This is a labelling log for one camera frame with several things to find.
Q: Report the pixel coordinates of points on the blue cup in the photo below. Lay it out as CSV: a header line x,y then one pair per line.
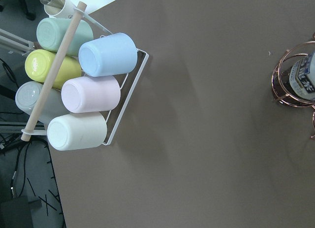
x,y
110,55

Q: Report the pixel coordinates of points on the pink cup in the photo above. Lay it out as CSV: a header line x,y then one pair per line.
x,y
91,94

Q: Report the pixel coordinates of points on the white cup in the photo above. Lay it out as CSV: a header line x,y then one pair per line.
x,y
77,131

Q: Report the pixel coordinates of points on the yellow cup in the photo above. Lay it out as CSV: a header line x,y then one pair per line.
x,y
38,64

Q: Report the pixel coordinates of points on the grey cup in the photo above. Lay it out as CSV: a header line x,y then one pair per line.
x,y
27,96

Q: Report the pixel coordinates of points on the mint green cup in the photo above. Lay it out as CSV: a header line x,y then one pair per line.
x,y
50,33

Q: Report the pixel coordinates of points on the copper wire bottle rack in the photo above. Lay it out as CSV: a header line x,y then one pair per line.
x,y
303,48

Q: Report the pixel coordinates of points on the white wire cup rack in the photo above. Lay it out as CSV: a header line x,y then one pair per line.
x,y
127,83

